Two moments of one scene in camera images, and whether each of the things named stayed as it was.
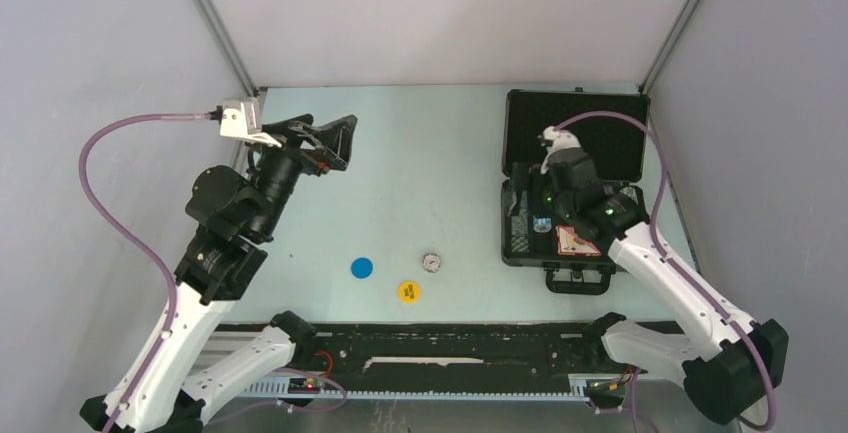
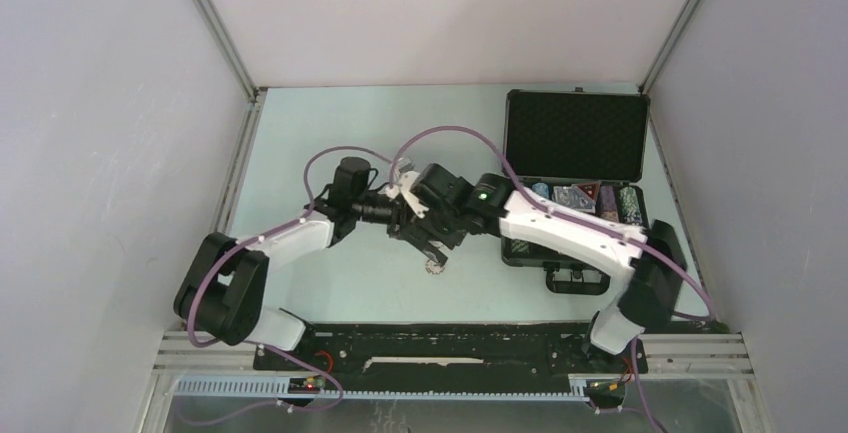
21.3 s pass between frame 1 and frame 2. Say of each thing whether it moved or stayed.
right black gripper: moved
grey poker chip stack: stayed
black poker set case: stayed
